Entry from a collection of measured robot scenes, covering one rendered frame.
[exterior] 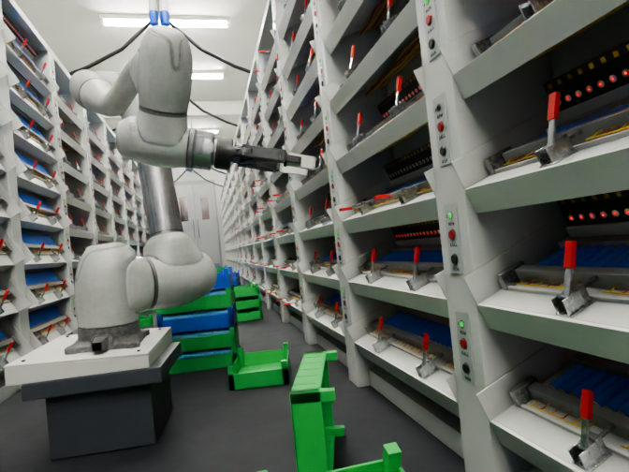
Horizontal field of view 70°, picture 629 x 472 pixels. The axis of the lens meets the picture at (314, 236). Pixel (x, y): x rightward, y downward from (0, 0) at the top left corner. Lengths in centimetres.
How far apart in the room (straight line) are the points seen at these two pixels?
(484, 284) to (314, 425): 38
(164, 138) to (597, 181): 80
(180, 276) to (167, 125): 49
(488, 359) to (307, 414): 32
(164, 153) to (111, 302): 45
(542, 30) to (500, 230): 32
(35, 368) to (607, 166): 120
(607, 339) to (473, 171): 34
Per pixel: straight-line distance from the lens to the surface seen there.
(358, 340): 145
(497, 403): 85
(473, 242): 79
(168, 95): 102
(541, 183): 66
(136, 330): 135
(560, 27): 66
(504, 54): 73
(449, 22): 87
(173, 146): 104
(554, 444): 76
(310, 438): 87
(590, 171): 60
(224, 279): 189
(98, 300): 130
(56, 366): 128
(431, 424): 115
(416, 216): 98
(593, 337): 63
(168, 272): 135
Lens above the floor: 46
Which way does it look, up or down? 1 degrees up
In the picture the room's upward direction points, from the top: 6 degrees counter-clockwise
